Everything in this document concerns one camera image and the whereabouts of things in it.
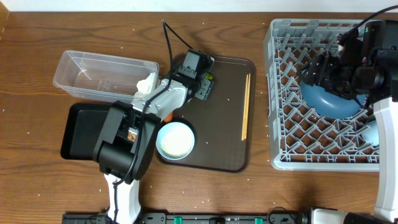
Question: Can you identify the yellow green snack wrapper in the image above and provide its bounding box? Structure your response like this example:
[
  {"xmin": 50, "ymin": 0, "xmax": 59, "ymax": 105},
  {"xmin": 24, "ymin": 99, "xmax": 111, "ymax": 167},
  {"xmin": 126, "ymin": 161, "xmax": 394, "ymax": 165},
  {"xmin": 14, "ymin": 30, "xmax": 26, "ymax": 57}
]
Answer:
[{"xmin": 205, "ymin": 73, "xmax": 213, "ymax": 80}]

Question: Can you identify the dark blue plate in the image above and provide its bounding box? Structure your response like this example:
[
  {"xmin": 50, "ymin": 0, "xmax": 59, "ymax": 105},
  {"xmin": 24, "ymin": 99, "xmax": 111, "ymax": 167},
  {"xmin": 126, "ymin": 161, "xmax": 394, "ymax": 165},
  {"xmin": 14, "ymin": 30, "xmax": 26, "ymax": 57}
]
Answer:
[{"xmin": 300, "ymin": 82, "xmax": 361, "ymax": 119}]

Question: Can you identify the orange carrot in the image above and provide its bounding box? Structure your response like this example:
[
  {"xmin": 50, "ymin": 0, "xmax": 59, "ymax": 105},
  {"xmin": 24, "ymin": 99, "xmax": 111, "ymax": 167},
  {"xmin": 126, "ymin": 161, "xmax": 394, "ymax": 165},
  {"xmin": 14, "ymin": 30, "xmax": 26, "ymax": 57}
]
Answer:
[{"xmin": 164, "ymin": 112, "xmax": 173, "ymax": 123}]

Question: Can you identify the white tissue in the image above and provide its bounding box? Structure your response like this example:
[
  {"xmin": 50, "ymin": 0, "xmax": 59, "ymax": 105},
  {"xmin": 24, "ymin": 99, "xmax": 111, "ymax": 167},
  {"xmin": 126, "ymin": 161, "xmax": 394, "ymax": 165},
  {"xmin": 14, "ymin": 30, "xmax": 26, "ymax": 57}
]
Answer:
[{"xmin": 134, "ymin": 72, "xmax": 159, "ymax": 98}]

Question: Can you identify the light blue rice bowl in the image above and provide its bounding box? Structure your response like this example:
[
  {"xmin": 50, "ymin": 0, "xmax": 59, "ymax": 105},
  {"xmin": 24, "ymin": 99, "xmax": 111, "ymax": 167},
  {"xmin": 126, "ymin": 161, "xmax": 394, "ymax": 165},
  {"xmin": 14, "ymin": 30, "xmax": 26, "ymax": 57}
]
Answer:
[{"xmin": 155, "ymin": 122, "xmax": 195, "ymax": 161}]

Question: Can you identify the small blue cup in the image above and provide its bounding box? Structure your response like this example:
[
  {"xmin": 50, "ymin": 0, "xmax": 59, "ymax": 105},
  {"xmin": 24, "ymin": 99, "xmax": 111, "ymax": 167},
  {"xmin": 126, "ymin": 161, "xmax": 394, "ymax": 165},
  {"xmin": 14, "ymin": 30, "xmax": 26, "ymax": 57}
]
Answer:
[{"xmin": 361, "ymin": 121, "xmax": 379, "ymax": 146}]

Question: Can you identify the brown food scrap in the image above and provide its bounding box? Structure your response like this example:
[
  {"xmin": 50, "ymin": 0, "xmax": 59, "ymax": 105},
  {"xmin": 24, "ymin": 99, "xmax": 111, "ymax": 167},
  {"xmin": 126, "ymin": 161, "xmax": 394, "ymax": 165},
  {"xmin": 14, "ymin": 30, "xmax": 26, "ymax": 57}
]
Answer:
[{"xmin": 127, "ymin": 128, "xmax": 138, "ymax": 142}]

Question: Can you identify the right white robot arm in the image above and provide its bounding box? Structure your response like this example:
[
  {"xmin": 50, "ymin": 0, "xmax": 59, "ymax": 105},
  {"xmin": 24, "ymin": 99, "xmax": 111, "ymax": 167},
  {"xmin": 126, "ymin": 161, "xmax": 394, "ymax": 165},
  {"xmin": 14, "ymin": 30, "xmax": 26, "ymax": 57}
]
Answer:
[{"xmin": 297, "ymin": 20, "xmax": 397, "ymax": 223}]

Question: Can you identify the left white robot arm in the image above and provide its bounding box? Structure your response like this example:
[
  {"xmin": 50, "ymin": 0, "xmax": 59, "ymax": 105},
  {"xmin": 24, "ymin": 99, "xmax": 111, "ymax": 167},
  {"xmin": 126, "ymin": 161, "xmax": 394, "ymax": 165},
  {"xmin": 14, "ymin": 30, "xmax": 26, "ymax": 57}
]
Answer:
[{"xmin": 92, "ymin": 49, "xmax": 215, "ymax": 223}]

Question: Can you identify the grey dishwasher rack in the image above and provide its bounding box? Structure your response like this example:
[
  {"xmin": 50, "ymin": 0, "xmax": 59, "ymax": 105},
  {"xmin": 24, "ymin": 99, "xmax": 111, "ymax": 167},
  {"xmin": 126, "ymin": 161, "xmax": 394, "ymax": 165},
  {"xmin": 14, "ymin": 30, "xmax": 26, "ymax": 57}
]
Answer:
[{"xmin": 263, "ymin": 19, "xmax": 379, "ymax": 172}]

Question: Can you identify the black waste bin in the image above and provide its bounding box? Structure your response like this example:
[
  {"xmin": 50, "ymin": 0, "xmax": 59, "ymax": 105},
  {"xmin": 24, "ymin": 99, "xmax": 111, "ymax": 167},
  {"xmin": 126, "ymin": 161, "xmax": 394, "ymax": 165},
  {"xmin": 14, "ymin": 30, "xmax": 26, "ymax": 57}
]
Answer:
[{"xmin": 61, "ymin": 101, "xmax": 131, "ymax": 163}]

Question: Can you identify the dark brown serving tray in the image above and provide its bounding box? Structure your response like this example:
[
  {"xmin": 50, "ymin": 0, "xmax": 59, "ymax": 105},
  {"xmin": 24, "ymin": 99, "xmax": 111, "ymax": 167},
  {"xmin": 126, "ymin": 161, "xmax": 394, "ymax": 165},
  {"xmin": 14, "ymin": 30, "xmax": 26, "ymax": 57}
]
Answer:
[{"xmin": 158, "ymin": 57, "xmax": 256, "ymax": 173}]

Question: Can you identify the clear plastic bin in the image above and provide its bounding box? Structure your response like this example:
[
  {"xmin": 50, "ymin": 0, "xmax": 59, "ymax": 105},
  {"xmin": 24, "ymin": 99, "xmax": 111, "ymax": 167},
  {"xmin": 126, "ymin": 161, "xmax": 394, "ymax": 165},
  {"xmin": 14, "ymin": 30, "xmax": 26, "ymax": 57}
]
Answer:
[{"xmin": 53, "ymin": 50, "xmax": 159, "ymax": 103}]

